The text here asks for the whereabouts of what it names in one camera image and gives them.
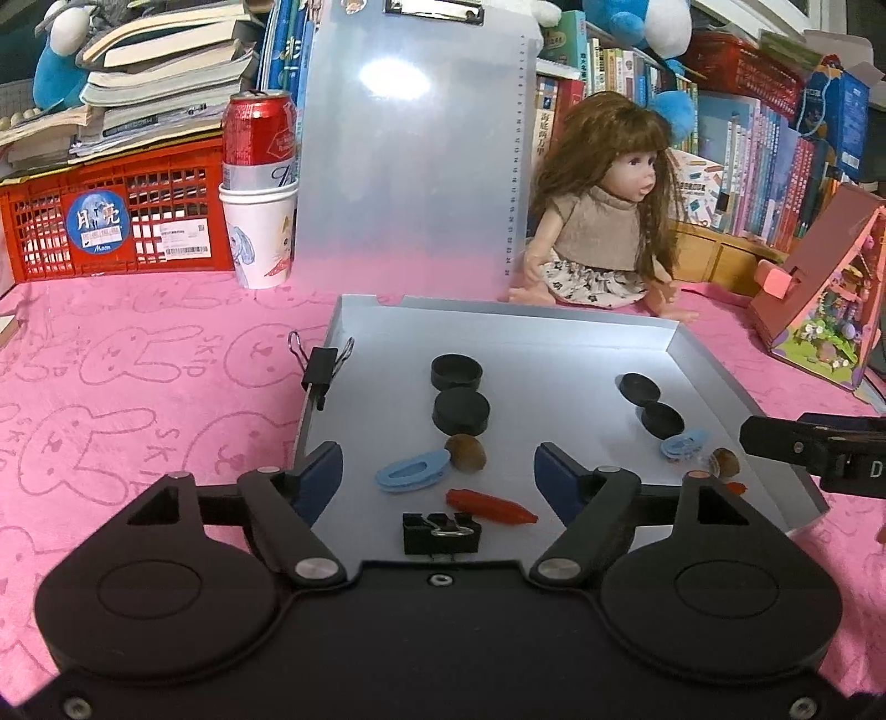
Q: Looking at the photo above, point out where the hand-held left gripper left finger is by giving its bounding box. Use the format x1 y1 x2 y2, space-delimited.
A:
125 441 347 588

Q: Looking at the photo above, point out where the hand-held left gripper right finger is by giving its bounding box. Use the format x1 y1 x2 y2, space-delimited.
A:
529 441 755 588

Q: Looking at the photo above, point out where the blue hair clip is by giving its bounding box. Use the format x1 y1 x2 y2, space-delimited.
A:
375 450 454 494
660 429 714 461

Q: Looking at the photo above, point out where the black binder clip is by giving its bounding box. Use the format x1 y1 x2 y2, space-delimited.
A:
403 512 481 555
287 331 356 411

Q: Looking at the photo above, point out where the grey cardboard box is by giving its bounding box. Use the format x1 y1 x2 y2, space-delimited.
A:
294 294 830 556

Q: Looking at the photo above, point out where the black hollow round cap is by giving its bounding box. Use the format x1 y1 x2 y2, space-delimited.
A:
430 353 483 390

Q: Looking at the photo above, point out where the pink triangular toy house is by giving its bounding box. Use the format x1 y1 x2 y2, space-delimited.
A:
751 181 886 403

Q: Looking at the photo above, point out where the wooden shelf box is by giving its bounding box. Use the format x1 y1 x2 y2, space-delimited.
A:
674 222 790 295

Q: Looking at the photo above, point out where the pink rabbit print blanket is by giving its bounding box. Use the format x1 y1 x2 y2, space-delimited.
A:
0 270 886 693

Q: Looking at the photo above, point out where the white paper cup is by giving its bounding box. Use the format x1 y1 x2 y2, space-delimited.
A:
219 181 300 290

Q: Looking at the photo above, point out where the brown haired doll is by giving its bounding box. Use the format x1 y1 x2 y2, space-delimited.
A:
508 93 700 326

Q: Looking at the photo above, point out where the white printed carton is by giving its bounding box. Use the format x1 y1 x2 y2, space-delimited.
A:
674 148 728 229

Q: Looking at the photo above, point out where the row of upright books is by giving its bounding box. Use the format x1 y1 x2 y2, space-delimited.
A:
533 10 852 254

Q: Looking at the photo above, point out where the blue printed box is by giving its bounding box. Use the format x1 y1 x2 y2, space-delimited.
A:
796 55 869 181

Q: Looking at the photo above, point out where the translucent plastic clipboard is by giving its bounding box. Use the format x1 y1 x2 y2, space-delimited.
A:
294 0 541 300

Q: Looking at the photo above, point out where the red drink can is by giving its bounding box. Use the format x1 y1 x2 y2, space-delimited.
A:
221 90 300 191

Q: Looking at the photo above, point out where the red mesh basket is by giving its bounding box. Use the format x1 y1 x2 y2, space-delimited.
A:
682 31 811 115

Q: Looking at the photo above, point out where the red plastic basket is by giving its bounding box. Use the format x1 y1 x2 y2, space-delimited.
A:
0 135 236 281

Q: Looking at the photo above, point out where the stack of books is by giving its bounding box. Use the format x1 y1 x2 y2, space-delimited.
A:
0 0 267 177

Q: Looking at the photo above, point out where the blue and white plush toy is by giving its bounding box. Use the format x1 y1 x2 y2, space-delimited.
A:
581 0 693 60

